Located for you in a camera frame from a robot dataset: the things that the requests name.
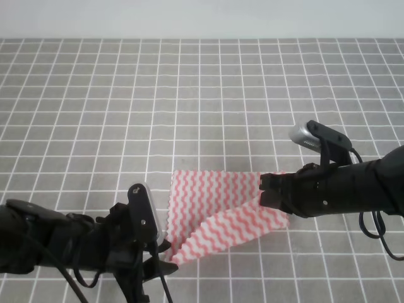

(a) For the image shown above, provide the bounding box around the black camera cable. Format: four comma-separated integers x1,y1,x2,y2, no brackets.
31,239,173,303
348,147,404,262

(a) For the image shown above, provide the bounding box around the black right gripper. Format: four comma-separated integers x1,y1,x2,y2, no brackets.
259,163,338,218

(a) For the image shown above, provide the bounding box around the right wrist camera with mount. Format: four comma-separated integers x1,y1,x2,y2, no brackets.
289,120,352,167

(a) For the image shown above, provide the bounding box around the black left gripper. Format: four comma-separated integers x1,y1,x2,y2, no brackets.
97,203,179,302

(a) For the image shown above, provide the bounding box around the black right camera cable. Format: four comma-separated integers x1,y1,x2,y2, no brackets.
348,147,404,262

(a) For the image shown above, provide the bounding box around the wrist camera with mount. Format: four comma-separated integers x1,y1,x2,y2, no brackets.
128,182,170,252
289,120,352,167

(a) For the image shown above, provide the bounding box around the grey checked tablecloth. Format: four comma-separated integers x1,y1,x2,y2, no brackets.
1,39,403,302

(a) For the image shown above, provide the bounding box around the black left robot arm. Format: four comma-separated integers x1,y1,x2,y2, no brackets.
1,199,178,302

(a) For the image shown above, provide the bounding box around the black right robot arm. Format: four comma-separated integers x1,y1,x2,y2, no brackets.
259,146,403,218

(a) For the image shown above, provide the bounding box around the pink white wavy striped towel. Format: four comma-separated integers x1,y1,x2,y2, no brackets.
165,170,289,266

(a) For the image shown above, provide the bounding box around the black left camera cable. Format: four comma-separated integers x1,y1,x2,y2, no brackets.
31,239,173,303

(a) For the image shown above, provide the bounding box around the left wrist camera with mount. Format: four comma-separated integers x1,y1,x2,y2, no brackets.
128,182,170,252

